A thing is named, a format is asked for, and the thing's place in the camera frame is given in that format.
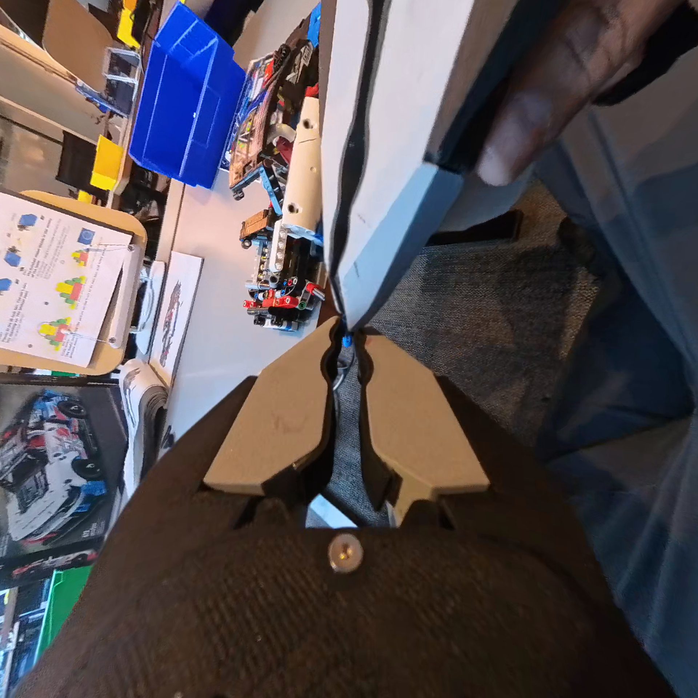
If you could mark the green plastic bin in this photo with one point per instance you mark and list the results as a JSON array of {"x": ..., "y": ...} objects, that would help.
[{"x": 65, "y": 611}]

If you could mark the open instruction booklet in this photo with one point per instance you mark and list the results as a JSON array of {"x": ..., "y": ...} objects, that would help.
[{"x": 147, "y": 414}]

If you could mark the black toy car box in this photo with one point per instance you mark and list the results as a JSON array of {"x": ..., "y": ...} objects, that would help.
[{"x": 54, "y": 480}]

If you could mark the person's trousers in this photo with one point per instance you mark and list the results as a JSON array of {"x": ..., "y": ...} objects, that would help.
[{"x": 643, "y": 327}]

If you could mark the blue plastic bin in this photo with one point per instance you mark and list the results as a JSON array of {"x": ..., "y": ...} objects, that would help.
[{"x": 185, "y": 109}]

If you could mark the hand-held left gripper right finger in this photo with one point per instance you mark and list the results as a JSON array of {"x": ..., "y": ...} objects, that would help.
[{"x": 420, "y": 431}]

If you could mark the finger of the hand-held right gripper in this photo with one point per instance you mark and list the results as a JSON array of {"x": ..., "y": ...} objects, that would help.
[
  {"x": 338, "y": 82},
  {"x": 392, "y": 218}
]

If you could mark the person's right forearm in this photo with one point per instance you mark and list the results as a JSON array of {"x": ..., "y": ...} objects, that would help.
[{"x": 665, "y": 54}]

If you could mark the yellow plastic bin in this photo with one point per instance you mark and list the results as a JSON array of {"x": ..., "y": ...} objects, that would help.
[
  {"x": 106, "y": 163},
  {"x": 128, "y": 27}
]

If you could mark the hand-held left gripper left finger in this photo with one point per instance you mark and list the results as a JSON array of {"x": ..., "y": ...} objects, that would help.
[{"x": 278, "y": 420}]

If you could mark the colourful sticker sheet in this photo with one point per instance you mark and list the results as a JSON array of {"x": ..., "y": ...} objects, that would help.
[{"x": 248, "y": 131}]

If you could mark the black desk foot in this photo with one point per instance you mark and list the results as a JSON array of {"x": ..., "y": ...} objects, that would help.
[{"x": 474, "y": 229}]

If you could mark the person's right hand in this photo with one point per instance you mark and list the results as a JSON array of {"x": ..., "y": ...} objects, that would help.
[{"x": 572, "y": 54}]

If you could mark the wooden document stand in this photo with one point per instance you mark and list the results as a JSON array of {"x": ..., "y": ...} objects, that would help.
[{"x": 139, "y": 234}]

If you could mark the toy brick race car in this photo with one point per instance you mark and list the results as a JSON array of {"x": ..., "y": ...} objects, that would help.
[{"x": 302, "y": 163}]

